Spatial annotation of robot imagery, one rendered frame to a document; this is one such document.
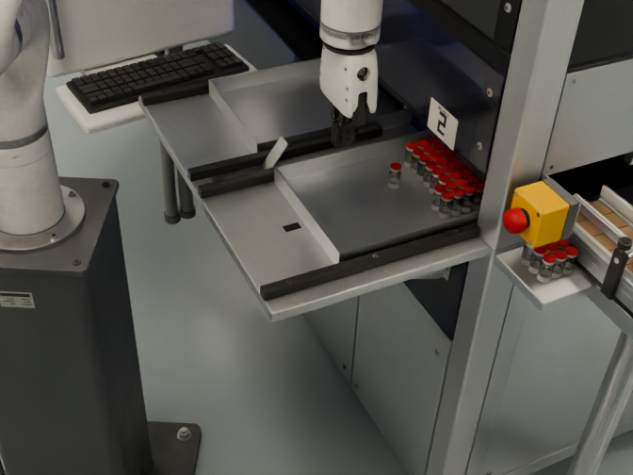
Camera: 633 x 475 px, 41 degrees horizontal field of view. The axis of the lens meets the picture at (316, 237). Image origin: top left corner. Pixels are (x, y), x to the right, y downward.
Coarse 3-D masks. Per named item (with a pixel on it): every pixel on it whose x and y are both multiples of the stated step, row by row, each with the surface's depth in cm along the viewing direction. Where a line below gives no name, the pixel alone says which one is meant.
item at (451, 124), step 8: (432, 104) 149; (432, 112) 150; (448, 112) 145; (432, 120) 151; (440, 120) 148; (448, 120) 146; (456, 120) 144; (432, 128) 151; (440, 128) 149; (448, 128) 147; (456, 128) 144; (440, 136) 150; (448, 136) 147; (448, 144) 148
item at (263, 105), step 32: (288, 64) 184; (224, 96) 179; (256, 96) 180; (288, 96) 180; (320, 96) 181; (384, 96) 182; (256, 128) 170; (288, 128) 171; (320, 128) 165; (384, 128) 172
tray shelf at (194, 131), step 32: (192, 96) 179; (160, 128) 169; (192, 128) 170; (224, 128) 170; (192, 160) 161; (288, 160) 162; (192, 192) 157; (256, 192) 154; (224, 224) 147; (256, 224) 147; (288, 224) 148; (256, 256) 141; (288, 256) 141; (320, 256) 141; (416, 256) 142; (448, 256) 143; (480, 256) 146; (256, 288) 135; (320, 288) 135; (352, 288) 136
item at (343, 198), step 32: (320, 160) 158; (352, 160) 162; (384, 160) 163; (288, 192) 151; (320, 192) 155; (352, 192) 155; (384, 192) 155; (416, 192) 156; (320, 224) 148; (352, 224) 148; (384, 224) 148; (416, 224) 149; (448, 224) 145; (352, 256) 139
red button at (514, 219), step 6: (510, 210) 131; (516, 210) 131; (504, 216) 132; (510, 216) 131; (516, 216) 130; (522, 216) 130; (504, 222) 132; (510, 222) 131; (516, 222) 130; (522, 222) 130; (510, 228) 131; (516, 228) 130; (522, 228) 131; (516, 234) 132
